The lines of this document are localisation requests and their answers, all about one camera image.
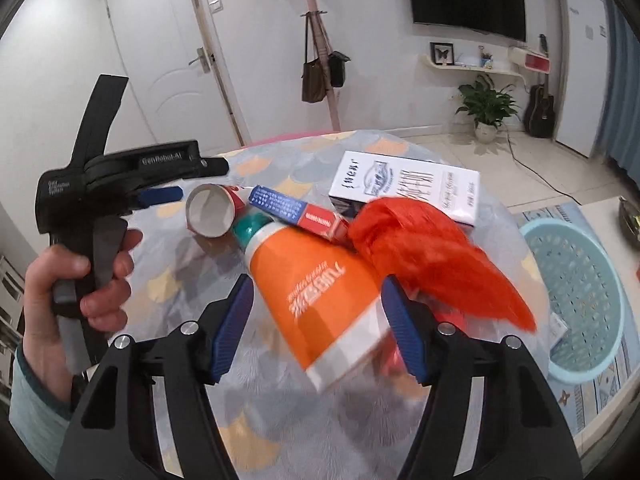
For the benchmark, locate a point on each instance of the white standing air conditioner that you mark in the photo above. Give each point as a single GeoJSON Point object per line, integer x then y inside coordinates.
{"type": "Point", "coordinates": [582, 70]}

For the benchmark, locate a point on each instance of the pink coat rack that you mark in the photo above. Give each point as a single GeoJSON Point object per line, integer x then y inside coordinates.
{"type": "Point", "coordinates": [320, 35]}

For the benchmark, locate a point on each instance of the brown handbag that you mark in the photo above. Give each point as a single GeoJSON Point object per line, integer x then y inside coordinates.
{"type": "Point", "coordinates": [314, 82]}

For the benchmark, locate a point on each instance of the white low table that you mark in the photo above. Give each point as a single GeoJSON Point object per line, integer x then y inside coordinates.
{"type": "Point", "coordinates": [610, 460]}

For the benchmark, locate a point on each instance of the white and red paper cup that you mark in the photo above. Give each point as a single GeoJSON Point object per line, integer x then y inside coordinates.
{"type": "Point", "coordinates": [210, 210]}

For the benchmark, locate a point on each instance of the fan-pattern tablecloth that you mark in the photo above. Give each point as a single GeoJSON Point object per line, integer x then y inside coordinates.
{"type": "Point", "coordinates": [165, 270]}

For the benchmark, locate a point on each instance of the black small bag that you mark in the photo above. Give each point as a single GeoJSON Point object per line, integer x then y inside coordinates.
{"type": "Point", "coordinates": [339, 70]}

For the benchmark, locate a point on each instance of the blue and red small box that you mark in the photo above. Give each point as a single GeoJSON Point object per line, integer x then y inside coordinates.
{"type": "Point", "coordinates": [290, 207]}

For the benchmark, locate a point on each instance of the blue curtain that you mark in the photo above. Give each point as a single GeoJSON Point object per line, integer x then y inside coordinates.
{"type": "Point", "coordinates": [625, 85]}

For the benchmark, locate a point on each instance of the framed butterfly picture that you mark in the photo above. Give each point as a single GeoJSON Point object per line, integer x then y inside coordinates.
{"type": "Point", "coordinates": [441, 53]}

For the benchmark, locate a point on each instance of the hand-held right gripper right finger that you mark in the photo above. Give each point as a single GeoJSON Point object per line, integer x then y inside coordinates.
{"type": "Point", "coordinates": [400, 330]}

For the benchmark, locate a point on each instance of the white curved low wall shelf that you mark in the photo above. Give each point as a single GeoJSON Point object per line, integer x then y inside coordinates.
{"type": "Point", "coordinates": [480, 70]}

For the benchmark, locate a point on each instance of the orange plastic bag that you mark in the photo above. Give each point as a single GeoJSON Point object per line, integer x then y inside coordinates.
{"type": "Point", "coordinates": [425, 245]}

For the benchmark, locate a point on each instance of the small white packet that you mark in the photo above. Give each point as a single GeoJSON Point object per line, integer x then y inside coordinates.
{"type": "Point", "coordinates": [558, 331]}

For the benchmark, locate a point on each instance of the white printed carton box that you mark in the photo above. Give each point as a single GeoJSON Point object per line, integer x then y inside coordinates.
{"type": "Point", "coordinates": [425, 185]}

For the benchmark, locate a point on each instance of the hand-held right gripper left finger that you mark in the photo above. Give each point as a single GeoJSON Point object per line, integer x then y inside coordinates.
{"type": "Point", "coordinates": [232, 325]}

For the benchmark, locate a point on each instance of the red and white wall box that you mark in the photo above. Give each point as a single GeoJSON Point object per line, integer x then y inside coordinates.
{"type": "Point", "coordinates": [532, 62]}

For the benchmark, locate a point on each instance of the white light switch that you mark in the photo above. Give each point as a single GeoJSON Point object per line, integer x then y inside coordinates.
{"type": "Point", "coordinates": [217, 6]}

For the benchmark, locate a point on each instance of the orange tube with teal cap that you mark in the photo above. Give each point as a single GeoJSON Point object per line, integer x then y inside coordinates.
{"type": "Point", "coordinates": [310, 290]}

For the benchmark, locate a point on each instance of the pink round table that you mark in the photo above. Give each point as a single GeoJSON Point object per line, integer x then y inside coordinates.
{"type": "Point", "coordinates": [300, 136]}

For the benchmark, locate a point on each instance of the white door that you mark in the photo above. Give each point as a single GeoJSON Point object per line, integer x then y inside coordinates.
{"type": "Point", "coordinates": [160, 60]}

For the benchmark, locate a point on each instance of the black guitar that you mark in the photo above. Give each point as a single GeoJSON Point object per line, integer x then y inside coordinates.
{"type": "Point", "coordinates": [541, 112]}

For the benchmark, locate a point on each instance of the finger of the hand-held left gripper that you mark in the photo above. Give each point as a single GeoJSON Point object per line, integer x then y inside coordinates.
{"type": "Point", "coordinates": [160, 196]}
{"type": "Point", "coordinates": [215, 166]}

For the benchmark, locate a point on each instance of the potted green plant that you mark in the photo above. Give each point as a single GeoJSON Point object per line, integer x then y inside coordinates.
{"type": "Point", "coordinates": [487, 102]}

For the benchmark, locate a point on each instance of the light blue plastic basket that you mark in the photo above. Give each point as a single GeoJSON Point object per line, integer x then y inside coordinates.
{"type": "Point", "coordinates": [607, 280]}

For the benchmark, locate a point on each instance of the person's left hand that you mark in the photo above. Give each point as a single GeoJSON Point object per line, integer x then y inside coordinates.
{"type": "Point", "coordinates": [42, 310]}

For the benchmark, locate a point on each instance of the small pen holder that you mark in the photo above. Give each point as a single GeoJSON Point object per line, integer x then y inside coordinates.
{"type": "Point", "coordinates": [486, 59]}

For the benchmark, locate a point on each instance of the dark tray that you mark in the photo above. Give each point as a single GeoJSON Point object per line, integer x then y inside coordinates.
{"type": "Point", "coordinates": [629, 220]}

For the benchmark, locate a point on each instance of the person's left forearm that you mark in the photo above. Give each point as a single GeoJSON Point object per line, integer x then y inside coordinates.
{"type": "Point", "coordinates": [35, 405]}

